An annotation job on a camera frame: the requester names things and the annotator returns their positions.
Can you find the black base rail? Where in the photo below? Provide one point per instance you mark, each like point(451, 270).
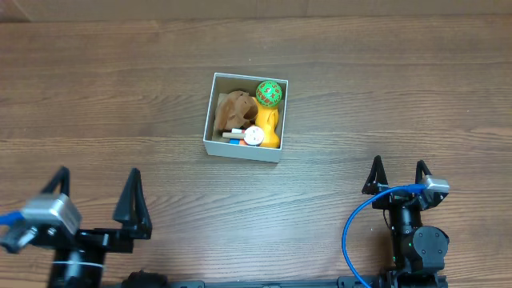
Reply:
point(142, 279)

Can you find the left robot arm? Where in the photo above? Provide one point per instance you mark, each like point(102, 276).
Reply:
point(70, 268)

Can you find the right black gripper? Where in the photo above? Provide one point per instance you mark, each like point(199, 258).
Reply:
point(400, 199)

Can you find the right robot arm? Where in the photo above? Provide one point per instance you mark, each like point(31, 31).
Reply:
point(418, 250)

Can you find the green number ball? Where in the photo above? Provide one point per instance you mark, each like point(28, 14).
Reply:
point(269, 94)

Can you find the white cardboard box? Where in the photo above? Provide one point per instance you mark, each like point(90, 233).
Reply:
point(216, 145)

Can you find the small wooden rattle drum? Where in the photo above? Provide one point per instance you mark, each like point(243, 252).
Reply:
point(252, 136)

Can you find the yellow toy whale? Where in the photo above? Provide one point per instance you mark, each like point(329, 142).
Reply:
point(267, 120)

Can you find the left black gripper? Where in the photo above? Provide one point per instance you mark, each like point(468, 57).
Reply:
point(98, 238)

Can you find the brown plush toy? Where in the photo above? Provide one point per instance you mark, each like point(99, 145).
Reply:
point(237, 110)

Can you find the colourful puzzle cube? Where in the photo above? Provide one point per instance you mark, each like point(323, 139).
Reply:
point(235, 141)

